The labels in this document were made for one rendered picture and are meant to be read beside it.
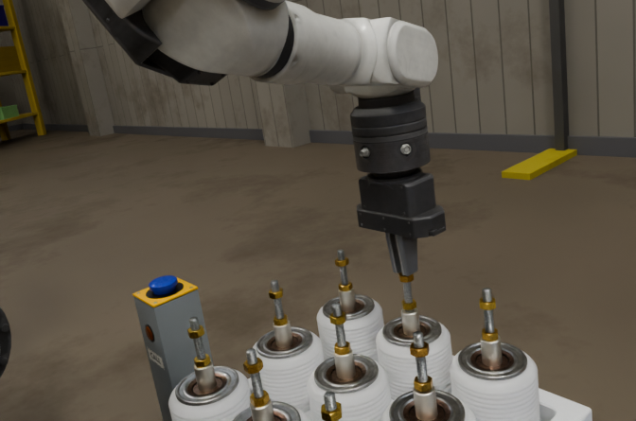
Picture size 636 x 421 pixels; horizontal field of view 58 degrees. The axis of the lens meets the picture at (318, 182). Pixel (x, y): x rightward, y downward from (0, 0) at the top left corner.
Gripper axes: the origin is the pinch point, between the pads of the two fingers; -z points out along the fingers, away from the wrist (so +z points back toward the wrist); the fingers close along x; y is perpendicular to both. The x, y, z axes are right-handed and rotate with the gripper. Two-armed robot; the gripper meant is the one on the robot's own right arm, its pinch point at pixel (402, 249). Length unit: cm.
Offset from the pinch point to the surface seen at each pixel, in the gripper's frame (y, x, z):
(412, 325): 0.7, -0.8, -10.0
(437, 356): 0.9, -4.6, -12.8
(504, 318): -48, 18, -36
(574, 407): -6.5, -17.8, -18.4
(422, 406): 12.8, -12.2, -9.7
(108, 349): 14, 84, -36
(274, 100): -167, 251, -6
